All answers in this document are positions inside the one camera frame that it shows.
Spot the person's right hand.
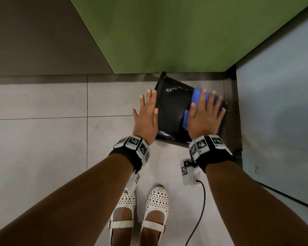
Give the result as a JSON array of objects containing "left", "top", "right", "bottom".
[{"left": 187, "top": 89, "right": 226, "bottom": 141}]

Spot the person's left hand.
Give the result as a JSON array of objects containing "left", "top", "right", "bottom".
[{"left": 132, "top": 89, "right": 159, "bottom": 146}]

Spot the blue cleaning cloth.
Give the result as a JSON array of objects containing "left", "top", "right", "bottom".
[{"left": 182, "top": 88, "right": 219, "bottom": 131}]

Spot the black plastic waste bin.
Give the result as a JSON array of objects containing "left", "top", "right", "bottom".
[{"left": 154, "top": 71, "right": 229, "bottom": 146}]

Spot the person's left forearm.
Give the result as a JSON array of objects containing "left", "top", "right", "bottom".
[{"left": 0, "top": 153, "right": 134, "bottom": 246}]

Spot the person's right forearm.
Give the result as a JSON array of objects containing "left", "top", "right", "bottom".
[{"left": 205, "top": 161, "right": 308, "bottom": 246}]

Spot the black right wristband with markers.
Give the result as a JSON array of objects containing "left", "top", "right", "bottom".
[{"left": 189, "top": 135, "right": 234, "bottom": 173}]

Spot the black wristband with markers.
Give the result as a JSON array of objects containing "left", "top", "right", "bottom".
[
  {"left": 189, "top": 135, "right": 234, "bottom": 173},
  {"left": 108, "top": 135, "right": 151, "bottom": 172}
]

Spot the black left wristband with markers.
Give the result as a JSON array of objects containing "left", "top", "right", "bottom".
[{"left": 108, "top": 135, "right": 151, "bottom": 172}]

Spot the caster wheel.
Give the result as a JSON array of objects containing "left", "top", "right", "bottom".
[{"left": 232, "top": 149, "right": 243, "bottom": 163}]

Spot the grey cabinet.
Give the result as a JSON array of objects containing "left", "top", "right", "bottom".
[{"left": 235, "top": 10, "right": 308, "bottom": 210}]

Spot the white perforated right shoe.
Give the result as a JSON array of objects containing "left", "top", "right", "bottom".
[{"left": 139, "top": 186, "right": 170, "bottom": 246}]

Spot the white perforated shoe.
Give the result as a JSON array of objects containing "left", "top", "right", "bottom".
[
  {"left": 139, "top": 186, "right": 170, "bottom": 246},
  {"left": 107, "top": 191, "right": 137, "bottom": 246}
]

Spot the white perforated left shoe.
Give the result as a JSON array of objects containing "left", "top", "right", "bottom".
[{"left": 107, "top": 191, "right": 137, "bottom": 246}]

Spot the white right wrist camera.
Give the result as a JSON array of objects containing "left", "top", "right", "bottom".
[{"left": 180, "top": 159, "right": 205, "bottom": 187}]

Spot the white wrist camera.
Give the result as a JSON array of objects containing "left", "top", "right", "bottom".
[
  {"left": 180, "top": 159, "right": 205, "bottom": 187},
  {"left": 123, "top": 170, "right": 142, "bottom": 195}
]

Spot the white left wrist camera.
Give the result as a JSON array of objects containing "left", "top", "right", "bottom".
[{"left": 123, "top": 170, "right": 142, "bottom": 195}]

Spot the black cable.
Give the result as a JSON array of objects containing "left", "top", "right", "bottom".
[{"left": 184, "top": 179, "right": 206, "bottom": 246}]

